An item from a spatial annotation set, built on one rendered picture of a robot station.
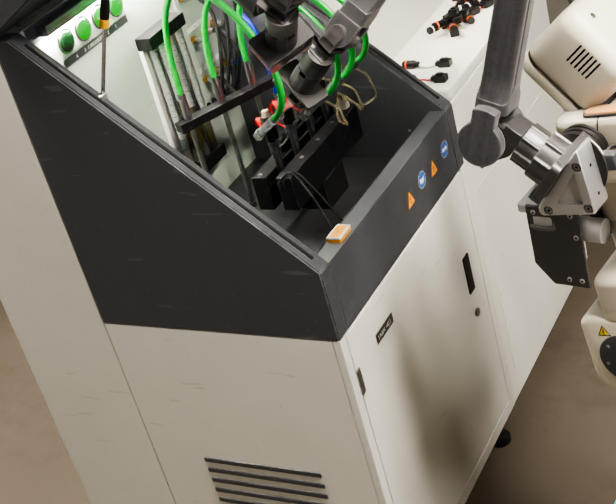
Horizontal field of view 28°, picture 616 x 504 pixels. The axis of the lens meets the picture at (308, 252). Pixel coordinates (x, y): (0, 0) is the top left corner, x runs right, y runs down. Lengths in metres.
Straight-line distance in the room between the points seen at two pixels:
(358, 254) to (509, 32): 0.70
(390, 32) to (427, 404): 0.93
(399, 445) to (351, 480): 0.13
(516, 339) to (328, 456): 0.83
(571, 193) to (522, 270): 1.33
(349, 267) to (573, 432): 1.08
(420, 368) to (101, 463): 0.82
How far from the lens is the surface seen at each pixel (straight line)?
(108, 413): 2.94
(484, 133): 1.99
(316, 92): 2.56
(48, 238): 2.69
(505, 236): 3.20
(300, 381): 2.54
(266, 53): 2.23
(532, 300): 3.41
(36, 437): 3.94
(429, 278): 2.79
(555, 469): 3.23
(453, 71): 2.96
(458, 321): 2.95
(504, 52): 1.96
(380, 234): 2.56
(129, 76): 2.74
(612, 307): 2.28
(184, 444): 2.86
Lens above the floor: 2.13
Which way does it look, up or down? 29 degrees down
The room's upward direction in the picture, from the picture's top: 16 degrees counter-clockwise
